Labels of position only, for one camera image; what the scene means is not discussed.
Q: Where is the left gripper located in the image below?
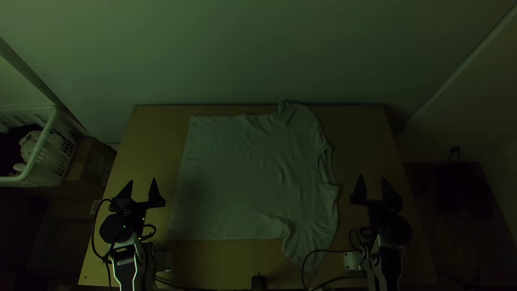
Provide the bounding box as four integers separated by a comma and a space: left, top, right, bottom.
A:
108, 177, 167, 227

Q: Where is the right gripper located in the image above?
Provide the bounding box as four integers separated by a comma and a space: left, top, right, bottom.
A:
350, 174, 403, 231

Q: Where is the white t-shirt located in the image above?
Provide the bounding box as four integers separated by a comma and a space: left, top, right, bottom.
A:
167, 100, 341, 275

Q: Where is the cardboard box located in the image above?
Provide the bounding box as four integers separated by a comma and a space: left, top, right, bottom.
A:
64, 137, 118, 189

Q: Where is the white laundry basket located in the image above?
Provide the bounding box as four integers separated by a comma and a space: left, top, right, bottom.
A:
0, 105, 78, 188

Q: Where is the heap of clothes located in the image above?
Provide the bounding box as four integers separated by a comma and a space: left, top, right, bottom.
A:
0, 123, 44, 177

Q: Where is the black cable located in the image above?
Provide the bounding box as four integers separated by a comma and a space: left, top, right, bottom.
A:
90, 197, 122, 291
301, 228, 368, 291

